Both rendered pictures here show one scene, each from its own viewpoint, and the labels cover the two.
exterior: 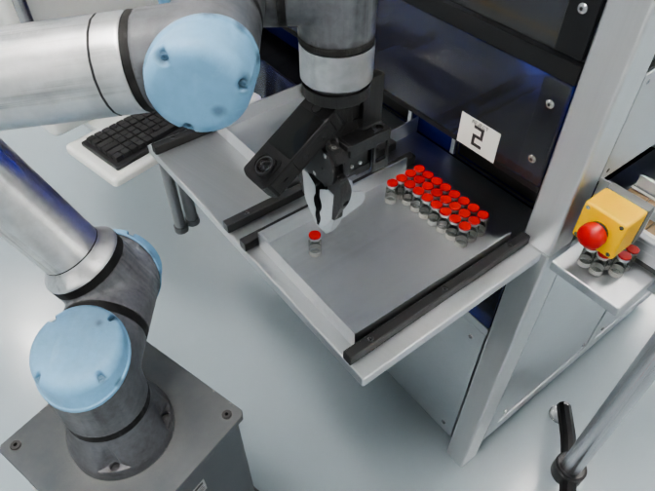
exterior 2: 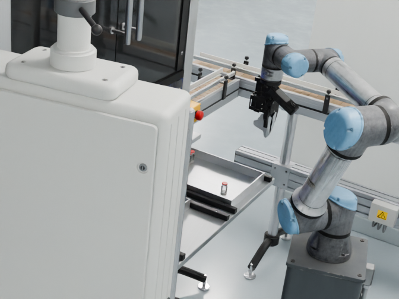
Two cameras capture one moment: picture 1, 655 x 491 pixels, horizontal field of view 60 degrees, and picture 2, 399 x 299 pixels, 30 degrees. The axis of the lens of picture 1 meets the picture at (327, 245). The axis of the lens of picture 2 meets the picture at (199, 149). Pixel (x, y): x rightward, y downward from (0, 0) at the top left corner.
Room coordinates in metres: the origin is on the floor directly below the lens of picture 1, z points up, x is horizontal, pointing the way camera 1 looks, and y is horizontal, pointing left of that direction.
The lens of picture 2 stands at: (1.73, 2.03, 2.15)
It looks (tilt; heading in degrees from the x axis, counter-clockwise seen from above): 26 degrees down; 245
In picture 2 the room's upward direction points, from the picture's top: 6 degrees clockwise
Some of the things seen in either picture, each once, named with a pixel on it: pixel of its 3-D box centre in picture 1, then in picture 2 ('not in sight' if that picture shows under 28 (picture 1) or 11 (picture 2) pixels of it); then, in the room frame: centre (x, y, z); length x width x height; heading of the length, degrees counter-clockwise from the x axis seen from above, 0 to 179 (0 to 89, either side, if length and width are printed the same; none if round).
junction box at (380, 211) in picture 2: not in sight; (383, 213); (-0.31, -0.26, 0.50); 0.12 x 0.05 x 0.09; 128
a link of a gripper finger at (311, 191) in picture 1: (329, 192); (260, 124); (0.54, 0.00, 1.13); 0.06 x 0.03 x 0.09; 127
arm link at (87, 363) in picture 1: (91, 366); (335, 208); (0.40, 0.31, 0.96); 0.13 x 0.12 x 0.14; 1
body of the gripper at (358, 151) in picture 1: (340, 126); (266, 95); (0.53, -0.01, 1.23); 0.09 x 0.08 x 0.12; 127
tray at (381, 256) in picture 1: (383, 240); (206, 175); (0.68, -0.10, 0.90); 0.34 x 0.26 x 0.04; 127
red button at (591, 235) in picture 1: (594, 234); (198, 115); (0.60, -0.40, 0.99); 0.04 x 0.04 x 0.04; 38
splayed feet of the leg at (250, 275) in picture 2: not in sight; (270, 245); (-0.04, -0.72, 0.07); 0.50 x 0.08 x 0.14; 38
